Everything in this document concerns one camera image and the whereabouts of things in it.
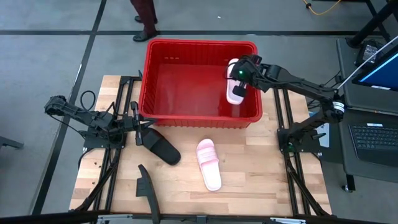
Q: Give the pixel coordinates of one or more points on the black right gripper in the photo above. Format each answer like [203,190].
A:
[248,73]

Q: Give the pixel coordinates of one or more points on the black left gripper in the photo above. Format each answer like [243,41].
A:
[127,125]

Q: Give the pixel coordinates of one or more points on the pink slide sandal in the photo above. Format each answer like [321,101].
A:
[234,99]
[209,161]

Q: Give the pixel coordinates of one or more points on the black slide sandal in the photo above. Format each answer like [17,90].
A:
[163,149]

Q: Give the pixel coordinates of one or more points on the black curved bracket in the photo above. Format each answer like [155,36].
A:
[144,188]

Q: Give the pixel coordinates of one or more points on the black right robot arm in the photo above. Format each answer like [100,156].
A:
[298,84]

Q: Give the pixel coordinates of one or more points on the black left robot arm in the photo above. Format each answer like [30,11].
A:
[77,112]

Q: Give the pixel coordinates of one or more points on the red plastic bin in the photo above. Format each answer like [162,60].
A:
[192,93]

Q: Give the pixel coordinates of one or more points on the person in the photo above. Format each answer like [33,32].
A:
[144,15]

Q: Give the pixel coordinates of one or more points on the white thin rod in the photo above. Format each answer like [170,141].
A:
[363,63]

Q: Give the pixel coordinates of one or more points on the black power adapter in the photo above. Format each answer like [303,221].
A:
[368,51]

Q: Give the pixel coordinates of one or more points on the black aluminium crossbar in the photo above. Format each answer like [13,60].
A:
[46,217]

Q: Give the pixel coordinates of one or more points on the black floor stand foot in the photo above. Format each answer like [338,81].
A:
[9,142]

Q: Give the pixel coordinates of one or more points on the black stand leg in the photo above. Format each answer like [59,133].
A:
[370,26]

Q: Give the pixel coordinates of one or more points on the monitor with blue screen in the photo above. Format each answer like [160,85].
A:
[382,73]

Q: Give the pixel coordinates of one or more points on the black laptop keyboard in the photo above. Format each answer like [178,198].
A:
[373,140]

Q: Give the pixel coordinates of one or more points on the black caster wheel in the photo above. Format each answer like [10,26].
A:
[347,187]

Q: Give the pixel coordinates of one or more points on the laptop computer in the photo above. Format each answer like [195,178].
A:
[367,174]

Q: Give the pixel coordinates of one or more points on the black aluminium side frame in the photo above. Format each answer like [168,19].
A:
[127,79]
[286,105]

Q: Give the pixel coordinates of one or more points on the silver metal bracket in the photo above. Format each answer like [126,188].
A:
[287,221]
[115,219]

